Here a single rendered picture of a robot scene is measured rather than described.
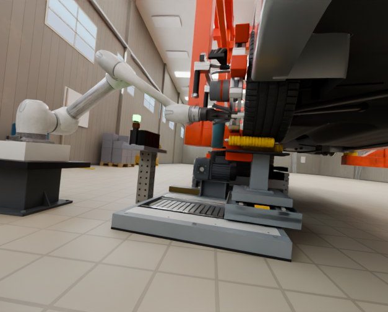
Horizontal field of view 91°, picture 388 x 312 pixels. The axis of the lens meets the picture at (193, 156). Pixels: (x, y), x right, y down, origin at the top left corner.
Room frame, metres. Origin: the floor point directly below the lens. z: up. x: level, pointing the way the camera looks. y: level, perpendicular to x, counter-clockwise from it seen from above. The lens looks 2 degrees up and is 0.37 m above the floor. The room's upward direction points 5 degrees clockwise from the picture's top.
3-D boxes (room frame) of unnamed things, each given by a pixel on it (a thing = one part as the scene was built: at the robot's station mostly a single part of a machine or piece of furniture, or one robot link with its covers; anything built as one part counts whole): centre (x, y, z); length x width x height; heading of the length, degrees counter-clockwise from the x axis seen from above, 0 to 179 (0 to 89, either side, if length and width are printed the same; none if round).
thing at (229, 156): (1.22, -0.29, 0.48); 0.16 x 0.12 x 0.17; 77
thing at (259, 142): (1.09, -0.32, 0.51); 0.29 x 0.06 x 0.06; 77
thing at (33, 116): (1.23, 1.05, 0.57); 0.18 x 0.16 x 0.22; 170
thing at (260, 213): (1.19, -0.41, 0.13); 0.50 x 0.36 x 0.10; 167
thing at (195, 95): (1.11, 0.02, 0.83); 0.04 x 0.04 x 0.16
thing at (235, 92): (1.23, -0.25, 0.85); 0.54 x 0.07 x 0.54; 167
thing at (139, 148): (1.52, 0.38, 0.44); 0.43 x 0.17 x 0.03; 167
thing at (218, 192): (1.55, -0.23, 0.26); 0.42 x 0.18 x 0.35; 77
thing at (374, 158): (3.14, -2.78, 0.69); 0.52 x 0.17 x 0.35; 77
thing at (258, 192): (1.19, -0.41, 0.32); 0.40 x 0.30 x 0.28; 167
